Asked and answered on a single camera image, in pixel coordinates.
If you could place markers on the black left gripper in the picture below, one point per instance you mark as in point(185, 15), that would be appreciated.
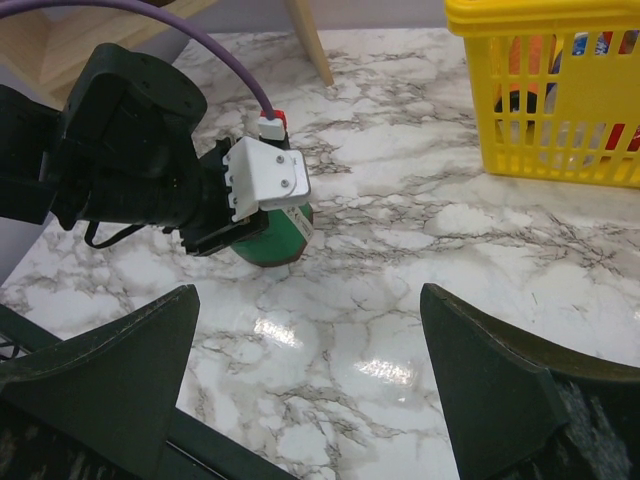
point(217, 231)

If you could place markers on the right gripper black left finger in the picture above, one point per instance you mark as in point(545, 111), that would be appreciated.
point(99, 405)

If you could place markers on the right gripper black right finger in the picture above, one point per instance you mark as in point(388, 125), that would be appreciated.
point(518, 406)

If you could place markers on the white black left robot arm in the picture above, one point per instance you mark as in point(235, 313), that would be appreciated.
point(120, 151)

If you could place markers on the light wooden two-tier shelf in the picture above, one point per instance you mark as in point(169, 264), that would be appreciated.
point(48, 55)

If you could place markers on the yellow plastic shopping basket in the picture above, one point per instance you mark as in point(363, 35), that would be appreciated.
point(580, 122)

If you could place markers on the orange snack packet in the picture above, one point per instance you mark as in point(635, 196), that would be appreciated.
point(531, 55)

